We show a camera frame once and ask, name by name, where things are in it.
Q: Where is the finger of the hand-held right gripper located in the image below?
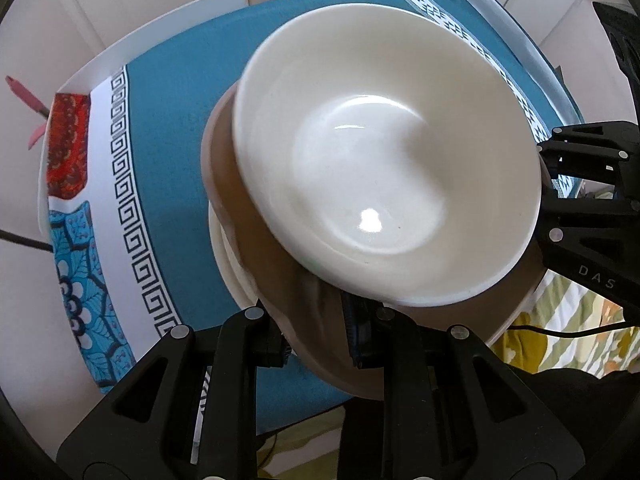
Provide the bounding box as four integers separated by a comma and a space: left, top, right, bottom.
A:
536, 120, 640, 201
531, 180, 640, 322

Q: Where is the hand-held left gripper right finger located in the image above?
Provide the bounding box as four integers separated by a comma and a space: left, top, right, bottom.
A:
341, 292, 586, 480

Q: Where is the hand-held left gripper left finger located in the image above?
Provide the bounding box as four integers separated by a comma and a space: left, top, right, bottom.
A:
56, 305, 292, 480

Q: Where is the large white plate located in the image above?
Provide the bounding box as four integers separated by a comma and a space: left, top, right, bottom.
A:
222, 230, 262, 311

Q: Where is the brown bowl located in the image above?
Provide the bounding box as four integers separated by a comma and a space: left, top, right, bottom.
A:
200, 85, 545, 403

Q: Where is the small white bowl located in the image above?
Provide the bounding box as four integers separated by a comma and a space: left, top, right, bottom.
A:
231, 4, 543, 308

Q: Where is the floral blanket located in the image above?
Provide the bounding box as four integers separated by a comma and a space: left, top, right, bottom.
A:
257, 267, 640, 480

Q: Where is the black perforated object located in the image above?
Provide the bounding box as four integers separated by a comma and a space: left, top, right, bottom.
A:
592, 1, 640, 93

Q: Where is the teal patterned tablecloth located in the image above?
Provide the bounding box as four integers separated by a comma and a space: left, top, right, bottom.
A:
39, 0, 587, 436

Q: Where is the black power cable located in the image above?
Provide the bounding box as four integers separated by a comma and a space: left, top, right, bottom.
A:
509, 319, 640, 337

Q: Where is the thin black cable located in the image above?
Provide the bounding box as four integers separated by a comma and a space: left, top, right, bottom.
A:
0, 229, 55, 253

